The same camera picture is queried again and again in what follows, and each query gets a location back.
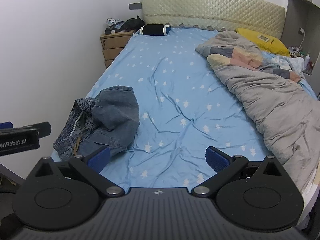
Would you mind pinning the clutter of small toiletries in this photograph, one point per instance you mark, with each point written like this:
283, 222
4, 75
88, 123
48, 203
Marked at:
296, 52

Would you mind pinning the yellow pillow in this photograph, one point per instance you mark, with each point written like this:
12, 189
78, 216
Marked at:
272, 45

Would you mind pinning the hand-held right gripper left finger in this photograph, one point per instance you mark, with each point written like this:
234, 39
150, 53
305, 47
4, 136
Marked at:
100, 158

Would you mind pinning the wooden nightstand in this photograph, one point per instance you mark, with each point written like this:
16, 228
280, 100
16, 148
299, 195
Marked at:
112, 45

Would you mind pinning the grey shelf cabinet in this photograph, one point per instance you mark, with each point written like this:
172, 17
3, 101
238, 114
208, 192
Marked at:
303, 12

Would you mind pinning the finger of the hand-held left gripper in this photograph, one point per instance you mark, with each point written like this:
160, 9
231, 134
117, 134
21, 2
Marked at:
41, 129
6, 125

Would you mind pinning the black cloth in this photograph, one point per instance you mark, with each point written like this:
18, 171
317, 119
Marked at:
132, 23

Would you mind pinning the cream quilted headboard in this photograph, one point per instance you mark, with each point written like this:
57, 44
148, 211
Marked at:
212, 7

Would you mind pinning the small black object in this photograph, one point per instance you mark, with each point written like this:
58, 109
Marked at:
108, 31

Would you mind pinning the blue denim jeans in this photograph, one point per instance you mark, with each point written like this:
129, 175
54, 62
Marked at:
112, 115

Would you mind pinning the white wall charger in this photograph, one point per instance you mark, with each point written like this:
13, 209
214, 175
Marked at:
301, 30

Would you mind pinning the grey patchwork quilt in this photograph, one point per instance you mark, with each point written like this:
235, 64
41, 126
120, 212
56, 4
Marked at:
270, 100

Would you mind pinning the light blue tree-print bed sheet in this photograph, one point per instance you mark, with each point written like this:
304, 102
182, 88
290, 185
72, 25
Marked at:
175, 92

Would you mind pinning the black bolster pillow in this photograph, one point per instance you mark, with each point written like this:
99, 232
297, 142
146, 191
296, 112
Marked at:
153, 30

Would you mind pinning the white and blue patterned bag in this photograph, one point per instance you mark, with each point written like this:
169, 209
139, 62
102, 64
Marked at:
113, 23

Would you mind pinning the cream mattress with lace trim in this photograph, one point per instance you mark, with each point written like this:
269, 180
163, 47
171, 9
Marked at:
309, 185

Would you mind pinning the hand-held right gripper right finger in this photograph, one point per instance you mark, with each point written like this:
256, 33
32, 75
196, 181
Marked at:
214, 159

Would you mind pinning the white bottle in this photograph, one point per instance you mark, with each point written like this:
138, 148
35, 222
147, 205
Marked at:
307, 60

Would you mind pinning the grey wall plate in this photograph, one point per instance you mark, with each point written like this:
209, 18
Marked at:
135, 5

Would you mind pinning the light blue patterned pillow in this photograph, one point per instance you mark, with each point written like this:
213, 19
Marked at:
282, 61

